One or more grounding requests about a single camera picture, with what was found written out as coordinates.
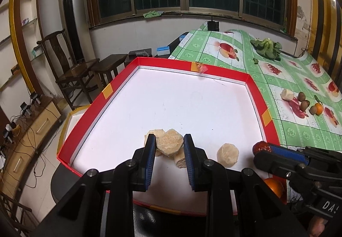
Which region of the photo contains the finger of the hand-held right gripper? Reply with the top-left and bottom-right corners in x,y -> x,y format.
253,153 -> 311,182
268,143 -> 325,164

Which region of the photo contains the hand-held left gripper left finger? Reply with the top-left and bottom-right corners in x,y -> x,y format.
40,134 -> 157,237

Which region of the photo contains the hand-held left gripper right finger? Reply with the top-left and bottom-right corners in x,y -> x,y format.
184,134 -> 302,237

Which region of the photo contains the beige yam piece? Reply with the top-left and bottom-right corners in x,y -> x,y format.
156,129 -> 184,157
144,130 -> 164,157
174,147 -> 187,169
216,143 -> 239,168
280,89 -> 295,101

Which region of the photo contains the red date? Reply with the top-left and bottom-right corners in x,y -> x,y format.
252,141 -> 271,154

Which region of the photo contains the red shallow cardboard box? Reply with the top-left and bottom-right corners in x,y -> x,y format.
57,57 -> 281,217

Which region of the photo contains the person's right hand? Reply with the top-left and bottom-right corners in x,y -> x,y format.
307,216 -> 330,237

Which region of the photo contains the yellow-edged shallow box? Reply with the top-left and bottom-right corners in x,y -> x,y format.
57,105 -> 91,152

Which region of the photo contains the dark wooden stool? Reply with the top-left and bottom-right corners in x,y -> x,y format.
91,54 -> 128,88
128,48 -> 153,64

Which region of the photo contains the green bok choy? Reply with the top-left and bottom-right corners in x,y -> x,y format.
250,38 -> 283,60

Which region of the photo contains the wooden media cabinet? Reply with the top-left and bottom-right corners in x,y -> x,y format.
0,95 -> 63,200

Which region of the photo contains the dark wooden chair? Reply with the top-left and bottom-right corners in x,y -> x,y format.
37,29 -> 100,110

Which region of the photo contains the green rag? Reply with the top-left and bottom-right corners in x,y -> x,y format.
143,10 -> 163,19

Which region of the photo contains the silver tower air conditioner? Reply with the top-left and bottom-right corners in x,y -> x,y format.
57,0 -> 93,64

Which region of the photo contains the gold-framed wall shelf unit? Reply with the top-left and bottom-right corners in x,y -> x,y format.
0,0 -> 46,96

